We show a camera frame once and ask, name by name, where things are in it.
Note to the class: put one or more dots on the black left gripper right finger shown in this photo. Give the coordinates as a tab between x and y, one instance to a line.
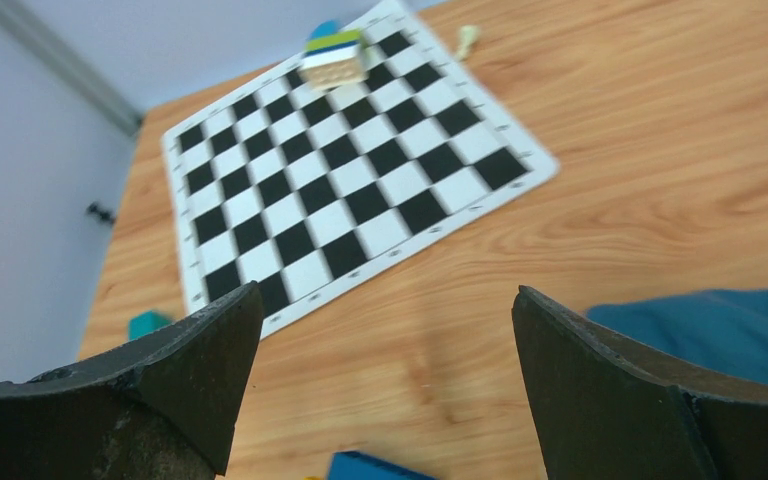
606	406

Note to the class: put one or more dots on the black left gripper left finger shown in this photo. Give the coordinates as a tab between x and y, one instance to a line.
163	406

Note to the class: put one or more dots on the blue garment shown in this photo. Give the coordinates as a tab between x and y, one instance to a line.
719	329

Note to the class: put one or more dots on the teal toy block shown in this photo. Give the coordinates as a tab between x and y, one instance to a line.
146	323

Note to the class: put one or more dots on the blue toy brick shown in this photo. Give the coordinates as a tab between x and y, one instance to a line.
356	465

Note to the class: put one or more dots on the black white checkerboard mat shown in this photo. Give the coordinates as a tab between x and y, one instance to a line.
309	194

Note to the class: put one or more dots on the stacked toy bricks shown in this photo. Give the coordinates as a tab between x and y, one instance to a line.
334	56

